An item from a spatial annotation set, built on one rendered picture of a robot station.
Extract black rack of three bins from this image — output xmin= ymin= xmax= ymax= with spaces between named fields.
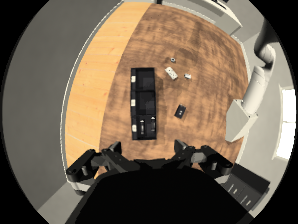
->
xmin=130 ymin=67 xmax=157 ymax=140

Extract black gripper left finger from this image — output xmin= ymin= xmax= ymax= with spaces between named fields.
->
xmin=65 ymin=141 xmax=140 ymax=196

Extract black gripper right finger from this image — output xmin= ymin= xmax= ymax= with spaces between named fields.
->
xmin=161 ymin=139 xmax=233 ymax=187

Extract white domino tile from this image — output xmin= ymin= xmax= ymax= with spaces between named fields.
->
xmin=165 ymin=67 xmax=177 ymax=79

